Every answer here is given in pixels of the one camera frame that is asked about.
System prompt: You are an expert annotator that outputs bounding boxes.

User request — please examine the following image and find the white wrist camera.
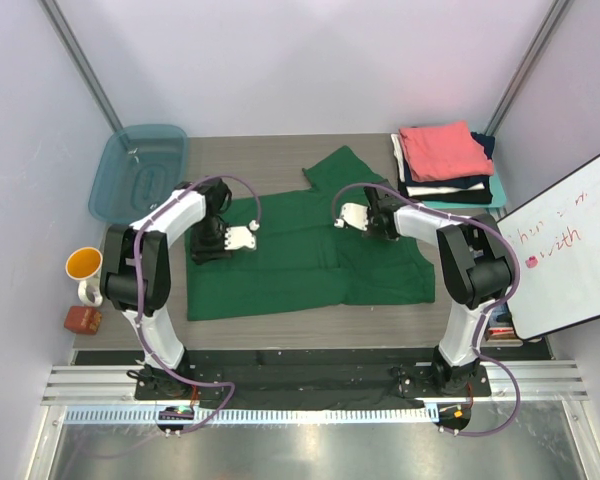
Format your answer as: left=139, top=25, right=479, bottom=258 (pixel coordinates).
left=224, top=220, right=260, bottom=251
left=334, top=202, right=369, bottom=232

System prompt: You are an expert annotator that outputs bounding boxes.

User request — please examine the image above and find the dark blue book box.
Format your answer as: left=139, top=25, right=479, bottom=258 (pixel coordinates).
left=482, top=304, right=522, bottom=347

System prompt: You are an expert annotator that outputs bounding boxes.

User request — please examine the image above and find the right aluminium corner post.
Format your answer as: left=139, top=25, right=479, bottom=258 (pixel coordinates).
left=484, top=0, right=574, bottom=136

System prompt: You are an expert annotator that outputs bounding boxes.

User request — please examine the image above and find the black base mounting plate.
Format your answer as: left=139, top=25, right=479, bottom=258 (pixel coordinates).
left=72, top=346, right=553, bottom=412

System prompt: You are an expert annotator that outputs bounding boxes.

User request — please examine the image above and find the folded coral t shirt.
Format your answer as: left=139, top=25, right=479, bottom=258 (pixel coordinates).
left=399, top=121, right=495, bottom=182

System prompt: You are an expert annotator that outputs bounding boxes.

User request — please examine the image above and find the aluminium extrusion rail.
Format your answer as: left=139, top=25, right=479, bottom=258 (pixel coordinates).
left=42, top=361, right=588, bottom=411

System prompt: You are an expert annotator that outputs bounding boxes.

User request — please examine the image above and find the red brown block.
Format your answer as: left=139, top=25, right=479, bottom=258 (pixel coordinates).
left=64, top=306, right=102, bottom=335

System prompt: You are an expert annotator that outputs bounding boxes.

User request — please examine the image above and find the teal plastic tray lid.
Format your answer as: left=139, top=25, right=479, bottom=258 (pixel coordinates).
left=421, top=169, right=508, bottom=210

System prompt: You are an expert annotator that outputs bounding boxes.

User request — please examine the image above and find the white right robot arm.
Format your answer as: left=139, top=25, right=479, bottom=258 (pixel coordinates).
left=364, top=186, right=514, bottom=395

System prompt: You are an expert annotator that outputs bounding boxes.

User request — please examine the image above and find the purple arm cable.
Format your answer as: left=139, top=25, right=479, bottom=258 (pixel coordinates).
left=132, top=174, right=265, bottom=434
left=330, top=182, right=523, bottom=438

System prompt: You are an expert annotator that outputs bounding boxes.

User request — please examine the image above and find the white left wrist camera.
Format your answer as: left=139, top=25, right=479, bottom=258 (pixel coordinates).
left=224, top=220, right=260, bottom=251

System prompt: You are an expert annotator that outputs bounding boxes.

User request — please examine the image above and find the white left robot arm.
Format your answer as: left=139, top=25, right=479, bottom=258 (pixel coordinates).
left=100, top=177, right=233, bottom=399

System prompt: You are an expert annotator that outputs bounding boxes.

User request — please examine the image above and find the white slotted cable duct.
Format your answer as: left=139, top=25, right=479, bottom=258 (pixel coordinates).
left=64, top=404, right=439, bottom=427

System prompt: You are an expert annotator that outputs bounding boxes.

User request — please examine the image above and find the left aluminium corner post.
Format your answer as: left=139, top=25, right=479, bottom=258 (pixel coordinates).
left=38, top=0, right=123, bottom=132

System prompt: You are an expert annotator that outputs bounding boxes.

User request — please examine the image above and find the pink whiteboard magnet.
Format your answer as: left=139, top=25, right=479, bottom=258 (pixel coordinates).
left=525, top=256, right=538, bottom=269

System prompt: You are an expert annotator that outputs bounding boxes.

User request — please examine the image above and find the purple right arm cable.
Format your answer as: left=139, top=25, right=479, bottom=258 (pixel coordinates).
left=330, top=182, right=523, bottom=438

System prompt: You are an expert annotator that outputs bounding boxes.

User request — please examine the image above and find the white whiteboard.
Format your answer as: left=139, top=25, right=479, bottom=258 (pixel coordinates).
left=498, top=155, right=600, bottom=339

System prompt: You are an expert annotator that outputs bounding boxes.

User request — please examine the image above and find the folded navy t shirt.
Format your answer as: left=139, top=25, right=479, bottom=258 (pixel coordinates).
left=432, top=131, right=496, bottom=189

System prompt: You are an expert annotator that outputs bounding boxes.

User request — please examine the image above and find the folded white t shirt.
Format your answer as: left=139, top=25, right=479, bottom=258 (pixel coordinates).
left=390, top=134, right=490, bottom=197

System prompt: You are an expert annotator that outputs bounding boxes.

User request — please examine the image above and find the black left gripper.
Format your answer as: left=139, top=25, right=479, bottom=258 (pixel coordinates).
left=190, top=217, right=233, bottom=266

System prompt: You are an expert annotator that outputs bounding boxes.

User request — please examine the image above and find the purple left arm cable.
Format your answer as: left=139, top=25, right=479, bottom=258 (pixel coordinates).
left=132, top=174, right=265, bottom=434

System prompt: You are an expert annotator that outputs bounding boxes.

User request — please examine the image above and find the green t shirt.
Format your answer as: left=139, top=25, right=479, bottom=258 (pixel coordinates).
left=186, top=146, right=435, bottom=321

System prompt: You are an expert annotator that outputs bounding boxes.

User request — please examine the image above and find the teal translucent plastic bin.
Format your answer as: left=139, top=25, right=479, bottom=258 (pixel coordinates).
left=88, top=124, right=189, bottom=224

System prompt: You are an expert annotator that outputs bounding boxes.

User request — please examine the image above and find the aluminium corner post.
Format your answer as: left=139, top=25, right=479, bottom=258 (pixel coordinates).
left=484, top=0, right=574, bottom=136
left=38, top=0, right=123, bottom=132

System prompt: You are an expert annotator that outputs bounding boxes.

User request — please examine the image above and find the white floral mug orange inside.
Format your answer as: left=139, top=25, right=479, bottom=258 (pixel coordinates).
left=65, top=247, right=103, bottom=307

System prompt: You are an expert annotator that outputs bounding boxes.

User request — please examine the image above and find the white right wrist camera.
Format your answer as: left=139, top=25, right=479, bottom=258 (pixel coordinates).
left=334, top=202, right=369, bottom=232

